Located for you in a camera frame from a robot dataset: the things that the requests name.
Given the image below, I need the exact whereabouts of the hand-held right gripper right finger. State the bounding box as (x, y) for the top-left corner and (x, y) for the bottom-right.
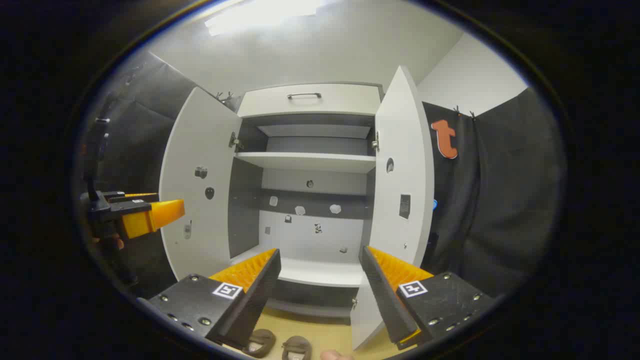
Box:
(360, 245), (496, 351)

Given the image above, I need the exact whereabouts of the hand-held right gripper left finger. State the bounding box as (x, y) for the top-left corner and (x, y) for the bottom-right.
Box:
(137, 247), (282, 351)

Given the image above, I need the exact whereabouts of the white shoe cabinet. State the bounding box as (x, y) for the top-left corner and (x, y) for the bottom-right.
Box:
(227, 82), (386, 321)

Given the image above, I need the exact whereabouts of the white shoe cabinet door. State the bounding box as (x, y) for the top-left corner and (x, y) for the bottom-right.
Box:
(350, 65), (436, 351)
(159, 86), (243, 281)

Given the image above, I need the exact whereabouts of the white cabinet shelf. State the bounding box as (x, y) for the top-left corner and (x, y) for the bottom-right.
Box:
(234, 151), (377, 174)

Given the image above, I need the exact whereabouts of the white cabinet drawer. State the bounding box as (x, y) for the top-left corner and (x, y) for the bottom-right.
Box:
(236, 83), (382, 118)

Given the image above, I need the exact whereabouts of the black backdrop cloth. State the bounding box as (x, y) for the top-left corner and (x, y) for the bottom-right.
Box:
(75, 50), (568, 301)

